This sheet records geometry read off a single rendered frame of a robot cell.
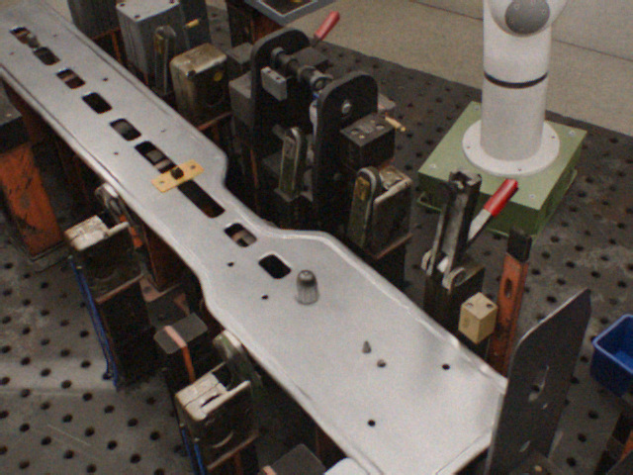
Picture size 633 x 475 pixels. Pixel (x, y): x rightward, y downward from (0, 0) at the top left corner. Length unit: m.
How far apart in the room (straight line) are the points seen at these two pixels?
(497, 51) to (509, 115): 0.13
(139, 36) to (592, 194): 0.96
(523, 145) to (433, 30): 1.97
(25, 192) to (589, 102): 2.21
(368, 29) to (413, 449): 2.73
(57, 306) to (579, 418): 0.96
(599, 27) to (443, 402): 2.79
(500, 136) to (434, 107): 0.38
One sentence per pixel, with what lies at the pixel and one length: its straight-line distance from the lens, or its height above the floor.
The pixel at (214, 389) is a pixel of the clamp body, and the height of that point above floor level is 1.04.
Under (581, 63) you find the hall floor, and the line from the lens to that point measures 3.51.
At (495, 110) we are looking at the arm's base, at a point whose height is 0.93.
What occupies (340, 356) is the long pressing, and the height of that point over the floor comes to 1.00.
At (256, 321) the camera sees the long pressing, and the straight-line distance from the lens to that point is 1.18.
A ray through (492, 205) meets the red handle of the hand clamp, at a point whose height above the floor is 1.13.
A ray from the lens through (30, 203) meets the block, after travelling 1.69.
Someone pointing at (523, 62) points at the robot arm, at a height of 1.04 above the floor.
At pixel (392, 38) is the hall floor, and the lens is 3.57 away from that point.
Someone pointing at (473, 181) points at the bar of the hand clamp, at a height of 1.21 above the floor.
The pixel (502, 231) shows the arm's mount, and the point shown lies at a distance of 1.72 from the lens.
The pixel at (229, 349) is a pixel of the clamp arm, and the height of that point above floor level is 1.11.
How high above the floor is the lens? 1.92
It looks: 46 degrees down
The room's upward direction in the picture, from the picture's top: 3 degrees counter-clockwise
